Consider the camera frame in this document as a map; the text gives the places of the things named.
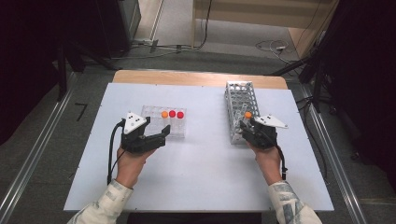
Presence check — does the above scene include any dark cabinet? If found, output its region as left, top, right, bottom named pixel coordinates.
left=92, top=0, right=142, bottom=59

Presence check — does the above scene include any black floor cable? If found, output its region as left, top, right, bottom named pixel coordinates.
left=295, top=96, right=330, bottom=181

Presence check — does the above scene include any white metal tube rack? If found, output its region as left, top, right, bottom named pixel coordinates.
left=223, top=80, right=266, bottom=146

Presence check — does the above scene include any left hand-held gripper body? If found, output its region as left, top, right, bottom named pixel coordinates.
left=120, top=111, right=167, bottom=154

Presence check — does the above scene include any person's right hand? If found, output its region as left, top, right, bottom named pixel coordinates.
left=248, top=141, right=283, bottom=187

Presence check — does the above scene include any clear plastic tube rack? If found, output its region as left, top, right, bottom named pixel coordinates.
left=138, top=105, right=187, bottom=140

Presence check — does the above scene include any red-capped test tube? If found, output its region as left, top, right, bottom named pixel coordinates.
left=168, top=109, right=177, bottom=130
left=176, top=111, right=185, bottom=132

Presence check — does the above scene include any white floor cable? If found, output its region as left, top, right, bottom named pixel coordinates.
left=255, top=39, right=293, bottom=63

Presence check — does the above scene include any person's dark lap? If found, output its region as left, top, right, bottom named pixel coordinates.
left=125, top=212, right=272, bottom=224

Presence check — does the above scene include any light wooden shelf unit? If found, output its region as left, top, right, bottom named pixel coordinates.
left=191, top=0, right=339, bottom=59

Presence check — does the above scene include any person's left hand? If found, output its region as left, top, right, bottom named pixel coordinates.
left=115, top=146, right=157, bottom=189

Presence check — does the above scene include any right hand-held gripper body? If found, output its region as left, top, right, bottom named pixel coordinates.
left=241, top=115, right=289, bottom=150

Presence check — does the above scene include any black metal stand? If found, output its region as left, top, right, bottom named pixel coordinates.
left=55, top=40, right=120, bottom=102
left=269, top=46, right=331, bottom=114

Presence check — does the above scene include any left hand-held gripper cable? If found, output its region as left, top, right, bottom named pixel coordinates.
left=106, top=120, right=127, bottom=186

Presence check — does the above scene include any metal floor rail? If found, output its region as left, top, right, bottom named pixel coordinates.
left=0, top=73, right=78, bottom=224
left=298, top=83, right=368, bottom=224

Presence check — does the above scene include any black hanging cable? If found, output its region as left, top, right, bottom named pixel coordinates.
left=192, top=0, right=213, bottom=50

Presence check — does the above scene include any white table board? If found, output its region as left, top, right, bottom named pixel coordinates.
left=64, top=82, right=334, bottom=213

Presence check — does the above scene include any dark curtain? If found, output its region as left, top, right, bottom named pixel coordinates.
left=323, top=0, right=396, bottom=188
left=0, top=0, right=64, bottom=146

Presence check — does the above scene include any grey power strip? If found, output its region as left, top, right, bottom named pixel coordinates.
left=132, top=37, right=160, bottom=48

